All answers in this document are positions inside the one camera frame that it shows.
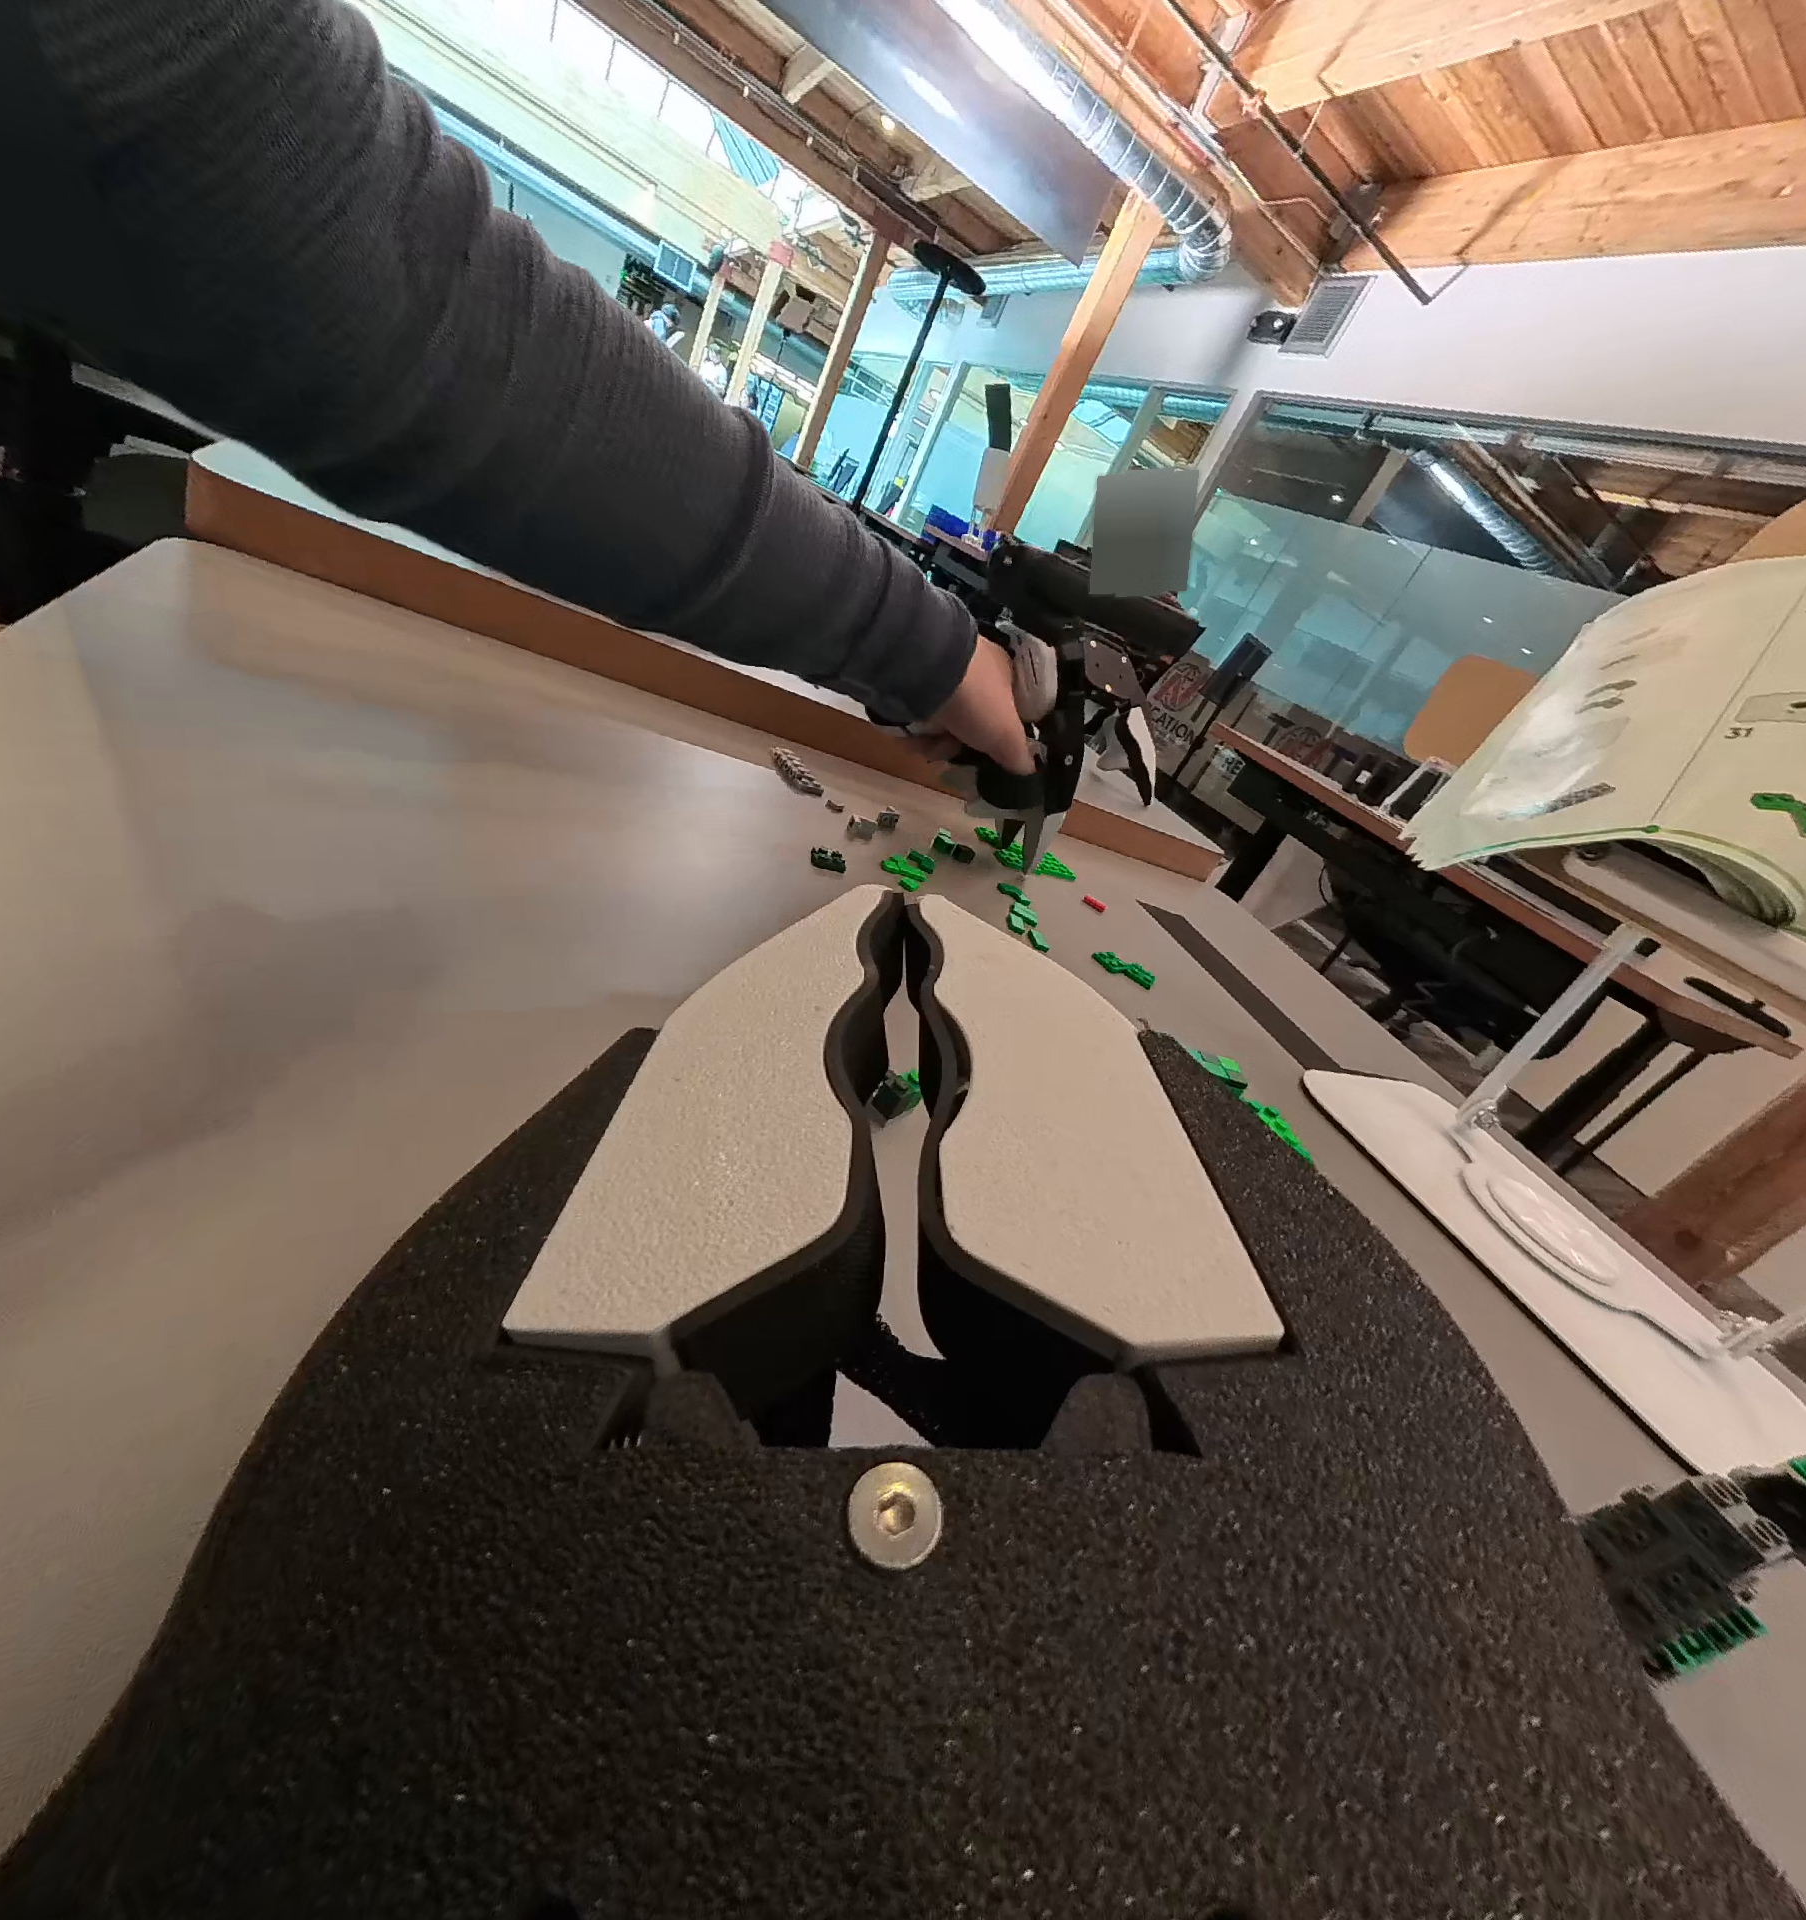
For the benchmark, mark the thin wooden post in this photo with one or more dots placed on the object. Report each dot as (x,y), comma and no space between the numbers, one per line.
(843,344)

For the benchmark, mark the black and green brick assembly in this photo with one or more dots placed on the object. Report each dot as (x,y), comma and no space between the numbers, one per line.
(1669,1561)

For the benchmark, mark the black floor lamp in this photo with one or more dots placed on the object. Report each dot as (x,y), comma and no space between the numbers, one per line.
(949,266)

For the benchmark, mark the thick wooden post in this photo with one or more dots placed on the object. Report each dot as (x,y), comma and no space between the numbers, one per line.
(1069,375)

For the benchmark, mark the grey wall vent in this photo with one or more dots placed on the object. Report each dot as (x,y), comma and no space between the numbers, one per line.
(1326,314)

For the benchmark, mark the wooden bench table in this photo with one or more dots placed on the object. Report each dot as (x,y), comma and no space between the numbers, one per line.
(1669,990)

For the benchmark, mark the green instruction booklet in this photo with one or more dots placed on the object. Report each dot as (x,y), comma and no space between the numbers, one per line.
(1712,704)

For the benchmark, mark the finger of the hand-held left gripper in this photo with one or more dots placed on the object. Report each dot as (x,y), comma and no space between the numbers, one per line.
(1051,828)
(1011,842)

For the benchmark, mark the glass partition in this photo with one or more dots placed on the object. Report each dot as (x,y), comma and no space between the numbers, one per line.
(1442,601)

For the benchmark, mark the small green brick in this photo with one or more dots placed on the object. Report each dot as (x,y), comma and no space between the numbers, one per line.
(894,1097)

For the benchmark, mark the person's left forearm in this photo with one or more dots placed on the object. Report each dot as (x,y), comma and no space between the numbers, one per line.
(392,301)

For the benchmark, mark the silver ventilation duct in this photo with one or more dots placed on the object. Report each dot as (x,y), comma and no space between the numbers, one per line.
(1166,202)

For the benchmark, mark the small black wall camera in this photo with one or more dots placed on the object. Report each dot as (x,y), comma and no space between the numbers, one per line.
(1269,326)

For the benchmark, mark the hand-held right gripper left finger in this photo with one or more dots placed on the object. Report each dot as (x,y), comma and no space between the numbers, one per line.
(723,1140)

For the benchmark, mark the black ceiling panel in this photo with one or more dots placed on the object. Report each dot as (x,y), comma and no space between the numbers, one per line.
(963,121)

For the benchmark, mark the person's left hand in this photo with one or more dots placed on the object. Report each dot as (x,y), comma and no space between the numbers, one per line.
(978,712)

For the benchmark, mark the scatter of green bricks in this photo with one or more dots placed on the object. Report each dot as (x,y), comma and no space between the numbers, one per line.
(1125,968)

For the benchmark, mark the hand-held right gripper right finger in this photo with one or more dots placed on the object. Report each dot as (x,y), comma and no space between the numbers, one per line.
(1082,1184)

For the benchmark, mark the black phone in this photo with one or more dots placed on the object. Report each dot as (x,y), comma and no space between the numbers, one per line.
(1742,1009)

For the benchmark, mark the white book stand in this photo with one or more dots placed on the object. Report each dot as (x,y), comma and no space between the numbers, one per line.
(1562,1275)

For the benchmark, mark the wooden beam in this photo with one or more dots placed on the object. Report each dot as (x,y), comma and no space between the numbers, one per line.
(1773,1155)

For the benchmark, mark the grey brick strip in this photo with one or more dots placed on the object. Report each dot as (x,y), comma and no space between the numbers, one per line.
(796,766)

